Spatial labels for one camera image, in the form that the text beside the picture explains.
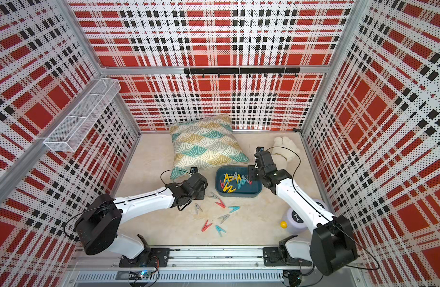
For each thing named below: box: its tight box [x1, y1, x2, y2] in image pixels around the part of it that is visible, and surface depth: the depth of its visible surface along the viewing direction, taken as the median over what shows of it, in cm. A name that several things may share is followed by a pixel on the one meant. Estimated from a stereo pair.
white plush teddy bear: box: [272, 135, 301, 170], surface depth 103 cm
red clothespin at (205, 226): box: [200, 219, 213, 232], surface depth 84 cm
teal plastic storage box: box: [214, 165, 263, 198], surface depth 95 cm
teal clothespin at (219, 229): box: [214, 224, 227, 238], surface depth 83 cm
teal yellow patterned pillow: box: [169, 114, 250, 181], surface depth 96 cm
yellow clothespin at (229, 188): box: [222, 182, 237, 194], surface depth 95 cm
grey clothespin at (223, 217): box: [217, 214, 231, 225], surface depth 86 cm
